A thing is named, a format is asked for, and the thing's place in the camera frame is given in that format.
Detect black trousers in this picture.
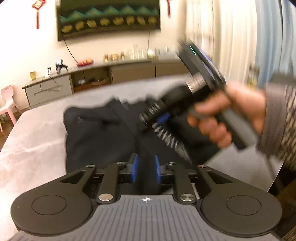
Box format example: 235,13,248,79
63,98,219,195

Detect person's right hand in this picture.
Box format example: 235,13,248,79
187,85,266,149

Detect clear glass cup set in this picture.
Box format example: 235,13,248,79
128,44,147,60

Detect golden ornament bowl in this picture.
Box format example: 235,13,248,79
104,52,125,63

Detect red chinese knot right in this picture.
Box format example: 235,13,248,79
166,0,171,18

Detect red chinese knot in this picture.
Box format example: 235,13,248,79
32,0,46,29
166,0,171,18

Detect red plate of fruit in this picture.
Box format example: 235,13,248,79
77,58,94,67

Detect person's striped right sleeve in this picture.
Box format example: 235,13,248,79
256,72,296,171

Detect long grey TV cabinet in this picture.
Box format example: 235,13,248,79
23,56,189,107

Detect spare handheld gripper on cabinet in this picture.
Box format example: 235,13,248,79
55,59,68,74

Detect small yellow cup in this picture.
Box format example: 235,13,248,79
30,71,36,81

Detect pink plastic kids chair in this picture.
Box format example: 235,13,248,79
1,85,22,125

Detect red chinese knot left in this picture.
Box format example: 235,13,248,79
32,0,46,29

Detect wall television with cloth cover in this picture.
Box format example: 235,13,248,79
56,0,161,41

